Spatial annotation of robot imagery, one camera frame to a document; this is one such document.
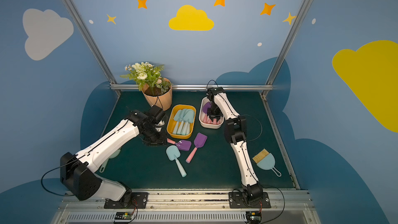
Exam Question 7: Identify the potted white flower plant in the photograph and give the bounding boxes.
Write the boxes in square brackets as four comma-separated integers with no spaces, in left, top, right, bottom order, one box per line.
[120,62,172,111]

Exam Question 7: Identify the aluminium frame post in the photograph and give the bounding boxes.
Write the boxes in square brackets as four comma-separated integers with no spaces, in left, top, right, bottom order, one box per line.
[262,0,325,97]
[47,0,121,96]

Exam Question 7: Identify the purple square shovel pink handle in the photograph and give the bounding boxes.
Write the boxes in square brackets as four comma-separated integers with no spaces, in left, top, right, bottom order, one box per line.
[186,133,207,163]

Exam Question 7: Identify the left aluminium frame post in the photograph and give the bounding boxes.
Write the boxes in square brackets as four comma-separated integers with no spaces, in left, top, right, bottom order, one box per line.
[47,0,121,96]

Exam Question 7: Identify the circuit board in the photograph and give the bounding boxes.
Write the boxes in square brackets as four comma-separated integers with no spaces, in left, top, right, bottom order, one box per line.
[114,212,135,223]
[245,212,262,224]

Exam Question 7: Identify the yellow plastic storage box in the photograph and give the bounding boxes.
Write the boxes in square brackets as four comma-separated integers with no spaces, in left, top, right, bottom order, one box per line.
[167,104,197,140]

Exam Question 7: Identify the purple square shovel lying sideways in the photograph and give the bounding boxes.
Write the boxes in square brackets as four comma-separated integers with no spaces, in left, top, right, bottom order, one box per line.
[166,139,192,151]

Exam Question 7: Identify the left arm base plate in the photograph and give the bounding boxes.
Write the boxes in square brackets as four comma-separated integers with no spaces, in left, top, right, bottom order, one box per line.
[104,190,149,209]

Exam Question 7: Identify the light blue pointed shovel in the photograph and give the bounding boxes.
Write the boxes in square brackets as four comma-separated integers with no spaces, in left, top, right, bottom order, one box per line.
[173,110,181,134]
[181,110,194,135]

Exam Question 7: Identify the left circuit board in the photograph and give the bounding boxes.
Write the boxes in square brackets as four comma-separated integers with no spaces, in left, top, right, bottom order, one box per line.
[114,212,135,223]

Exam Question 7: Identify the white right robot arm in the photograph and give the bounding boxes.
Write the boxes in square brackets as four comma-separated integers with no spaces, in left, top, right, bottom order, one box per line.
[207,87,263,205]

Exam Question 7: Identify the purple pointed shovel pink handle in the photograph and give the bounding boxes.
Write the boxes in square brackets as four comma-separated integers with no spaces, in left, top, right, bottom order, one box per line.
[202,102,211,123]

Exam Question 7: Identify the right circuit board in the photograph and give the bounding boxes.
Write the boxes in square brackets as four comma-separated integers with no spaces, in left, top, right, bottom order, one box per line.
[245,212,262,224]

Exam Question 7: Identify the aluminium rail front frame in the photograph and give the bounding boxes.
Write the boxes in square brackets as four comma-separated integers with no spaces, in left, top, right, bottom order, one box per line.
[51,188,321,224]

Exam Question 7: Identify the right aluminium frame post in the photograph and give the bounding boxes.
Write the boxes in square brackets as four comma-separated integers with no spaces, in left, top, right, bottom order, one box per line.
[262,0,325,97]

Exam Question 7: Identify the blue hand brush tan bristles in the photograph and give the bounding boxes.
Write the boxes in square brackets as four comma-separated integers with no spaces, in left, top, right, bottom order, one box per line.
[252,149,282,177]

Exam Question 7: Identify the white plastic storage box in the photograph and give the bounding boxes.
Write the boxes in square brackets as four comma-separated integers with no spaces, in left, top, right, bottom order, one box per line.
[199,97,224,129]

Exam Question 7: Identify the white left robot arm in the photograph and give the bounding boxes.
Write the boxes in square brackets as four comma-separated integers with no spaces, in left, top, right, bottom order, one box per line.
[60,105,166,204]

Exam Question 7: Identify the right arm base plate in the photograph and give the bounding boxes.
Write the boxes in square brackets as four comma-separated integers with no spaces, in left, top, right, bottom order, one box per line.
[228,190,271,208]

